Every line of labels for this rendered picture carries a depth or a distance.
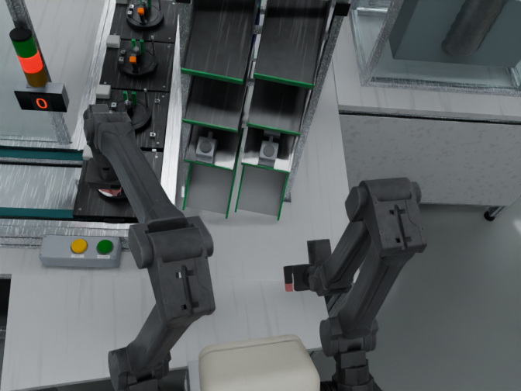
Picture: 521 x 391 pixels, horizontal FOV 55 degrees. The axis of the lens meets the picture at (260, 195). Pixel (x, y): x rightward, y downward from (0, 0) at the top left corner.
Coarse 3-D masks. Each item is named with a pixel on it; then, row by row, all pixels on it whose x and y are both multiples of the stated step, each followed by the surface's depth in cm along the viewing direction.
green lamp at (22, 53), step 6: (12, 42) 118; (18, 42) 118; (24, 42) 118; (30, 42) 119; (18, 48) 119; (24, 48) 119; (30, 48) 120; (36, 48) 123; (18, 54) 121; (24, 54) 121; (30, 54) 121
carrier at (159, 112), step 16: (96, 96) 167; (112, 96) 169; (128, 96) 170; (144, 96) 170; (160, 96) 171; (128, 112) 161; (144, 112) 164; (160, 112) 168; (144, 128) 163; (160, 128) 164; (144, 144) 160; (160, 144) 161
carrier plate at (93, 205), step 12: (156, 156) 158; (84, 168) 153; (156, 168) 156; (84, 180) 151; (84, 192) 148; (96, 192) 149; (84, 204) 146; (96, 204) 147; (108, 204) 147; (120, 204) 148; (84, 216) 145; (96, 216) 145; (108, 216) 145; (120, 216) 146; (132, 216) 146
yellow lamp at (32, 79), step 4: (24, 72) 126; (36, 72) 126; (40, 72) 127; (44, 72) 129; (28, 76) 127; (32, 76) 127; (36, 76) 127; (40, 76) 128; (44, 76) 129; (28, 80) 128; (32, 80) 128; (36, 80) 128; (40, 80) 129; (44, 80) 130; (32, 84) 129; (36, 84) 129; (40, 84) 130; (44, 84) 131
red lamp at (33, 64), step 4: (36, 56) 123; (20, 60) 123; (24, 60) 122; (28, 60) 122; (32, 60) 123; (36, 60) 124; (40, 60) 126; (24, 64) 123; (28, 64) 123; (32, 64) 124; (36, 64) 125; (40, 64) 126; (24, 68) 125; (28, 68) 124; (32, 68) 125; (36, 68) 125; (40, 68) 127; (28, 72) 126; (32, 72) 126
